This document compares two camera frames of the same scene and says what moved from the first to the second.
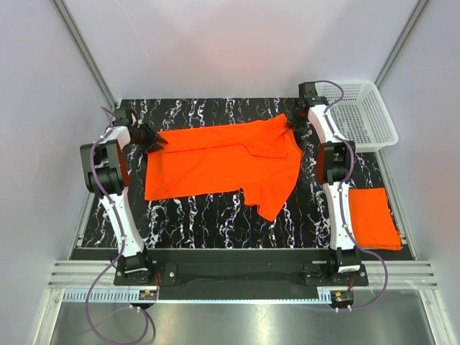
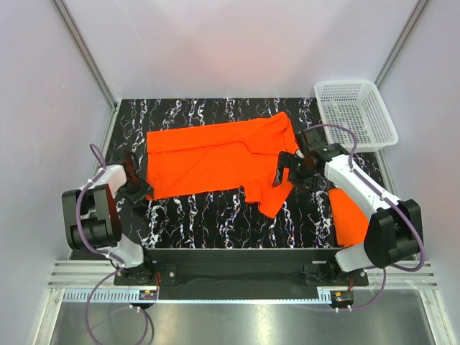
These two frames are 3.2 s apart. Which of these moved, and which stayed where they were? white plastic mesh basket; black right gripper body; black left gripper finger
Moved: black left gripper finger; black right gripper body
Stayed: white plastic mesh basket
